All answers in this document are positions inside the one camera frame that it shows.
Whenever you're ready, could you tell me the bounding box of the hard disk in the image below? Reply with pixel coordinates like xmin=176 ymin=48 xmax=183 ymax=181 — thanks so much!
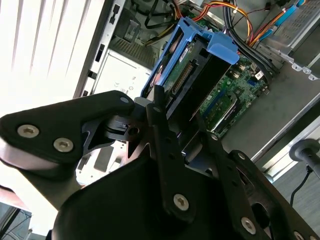
xmin=139 ymin=17 xmax=241 ymax=133

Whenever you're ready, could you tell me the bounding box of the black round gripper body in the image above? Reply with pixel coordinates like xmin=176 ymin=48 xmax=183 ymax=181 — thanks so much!
xmin=46 ymin=154 xmax=242 ymax=240

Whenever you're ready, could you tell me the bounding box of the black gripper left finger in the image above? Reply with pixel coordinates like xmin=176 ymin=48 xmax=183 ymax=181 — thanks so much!
xmin=0 ymin=84 xmax=197 ymax=223

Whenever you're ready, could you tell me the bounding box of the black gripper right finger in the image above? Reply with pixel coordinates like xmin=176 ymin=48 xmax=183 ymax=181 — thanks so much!
xmin=197 ymin=117 xmax=320 ymax=240

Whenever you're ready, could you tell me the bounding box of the blue data wire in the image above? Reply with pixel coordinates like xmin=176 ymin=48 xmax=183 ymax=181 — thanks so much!
xmin=259 ymin=0 xmax=307 ymax=42

